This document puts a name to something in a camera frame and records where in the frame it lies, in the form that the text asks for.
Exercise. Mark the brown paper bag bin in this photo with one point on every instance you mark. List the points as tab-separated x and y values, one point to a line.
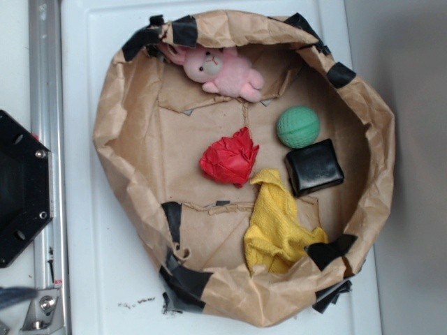
153	125

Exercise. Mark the pink plush bunny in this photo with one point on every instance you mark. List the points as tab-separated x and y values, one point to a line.
220	71

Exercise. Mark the crumpled red paper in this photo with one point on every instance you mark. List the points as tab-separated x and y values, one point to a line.
230	160

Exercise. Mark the green rubber ball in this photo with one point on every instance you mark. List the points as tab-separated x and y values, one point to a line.
298	127

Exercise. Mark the yellow microfiber cloth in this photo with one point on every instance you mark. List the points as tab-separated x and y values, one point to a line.
275	239

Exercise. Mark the black square block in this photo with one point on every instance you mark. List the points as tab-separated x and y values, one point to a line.
313	168

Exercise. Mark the aluminium extrusion rail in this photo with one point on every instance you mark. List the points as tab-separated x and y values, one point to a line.
46	98

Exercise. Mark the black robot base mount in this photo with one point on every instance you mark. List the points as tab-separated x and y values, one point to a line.
25	188

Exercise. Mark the metal corner bracket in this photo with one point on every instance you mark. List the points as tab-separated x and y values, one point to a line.
44	315

